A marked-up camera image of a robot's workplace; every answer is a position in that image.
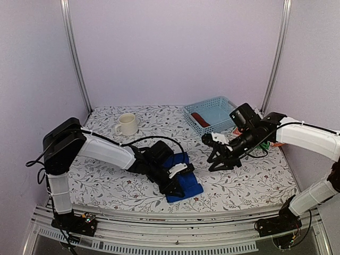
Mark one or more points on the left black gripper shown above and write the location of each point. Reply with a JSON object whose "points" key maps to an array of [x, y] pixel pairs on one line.
{"points": [[167, 189]]}

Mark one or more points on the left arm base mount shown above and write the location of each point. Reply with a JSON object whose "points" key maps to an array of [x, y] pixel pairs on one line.
{"points": [[85, 224]]}

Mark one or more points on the aluminium frame post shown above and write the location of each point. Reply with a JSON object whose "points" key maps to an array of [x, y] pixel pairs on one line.
{"points": [[284, 23], [66, 15]]}

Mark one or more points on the right aluminium frame post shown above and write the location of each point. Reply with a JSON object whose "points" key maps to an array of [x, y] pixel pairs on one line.
{"points": [[284, 23]]}

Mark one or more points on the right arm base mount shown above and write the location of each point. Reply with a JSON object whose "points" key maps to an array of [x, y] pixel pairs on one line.
{"points": [[284, 222]]}

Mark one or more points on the front aluminium rail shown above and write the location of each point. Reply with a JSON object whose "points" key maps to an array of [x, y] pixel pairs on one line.
{"points": [[222, 232]]}

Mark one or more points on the brown towel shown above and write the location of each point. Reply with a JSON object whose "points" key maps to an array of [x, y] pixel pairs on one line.
{"points": [[199, 120]]}

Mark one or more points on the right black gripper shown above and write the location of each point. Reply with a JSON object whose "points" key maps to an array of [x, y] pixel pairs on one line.
{"points": [[223, 159]]}

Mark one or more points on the cream ceramic mug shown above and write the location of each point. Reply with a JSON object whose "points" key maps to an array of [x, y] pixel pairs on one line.
{"points": [[127, 125]]}

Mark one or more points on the blue towel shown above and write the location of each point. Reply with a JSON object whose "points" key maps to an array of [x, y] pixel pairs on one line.
{"points": [[187, 181]]}

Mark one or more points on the left aluminium frame post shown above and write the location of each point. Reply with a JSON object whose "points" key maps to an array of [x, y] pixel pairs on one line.
{"points": [[66, 15]]}

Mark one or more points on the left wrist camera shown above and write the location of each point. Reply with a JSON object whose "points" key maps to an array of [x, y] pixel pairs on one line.
{"points": [[182, 168]]}

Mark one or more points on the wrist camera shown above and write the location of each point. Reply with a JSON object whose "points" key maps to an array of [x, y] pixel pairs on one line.
{"points": [[182, 168], [212, 138]]}

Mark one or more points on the light blue plastic basket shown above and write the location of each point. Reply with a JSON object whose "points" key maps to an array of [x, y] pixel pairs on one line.
{"points": [[215, 111]]}

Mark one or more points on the orange patterned towel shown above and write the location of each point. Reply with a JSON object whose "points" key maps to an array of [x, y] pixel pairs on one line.
{"points": [[235, 132]]}

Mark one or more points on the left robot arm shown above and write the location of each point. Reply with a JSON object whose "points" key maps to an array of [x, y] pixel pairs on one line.
{"points": [[65, 143]]}

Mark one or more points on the green towel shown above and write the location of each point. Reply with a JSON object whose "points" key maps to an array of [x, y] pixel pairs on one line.
{"points": [[265, 145]]}

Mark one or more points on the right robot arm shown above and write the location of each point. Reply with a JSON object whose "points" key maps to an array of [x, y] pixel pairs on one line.
{"points": [[275, 127]]}

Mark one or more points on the floral table mat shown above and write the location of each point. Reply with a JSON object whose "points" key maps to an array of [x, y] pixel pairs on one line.
{"points": [[264, 179]]}

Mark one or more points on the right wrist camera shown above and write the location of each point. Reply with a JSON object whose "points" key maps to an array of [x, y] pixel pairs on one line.
{"points": [[212, 138]]}

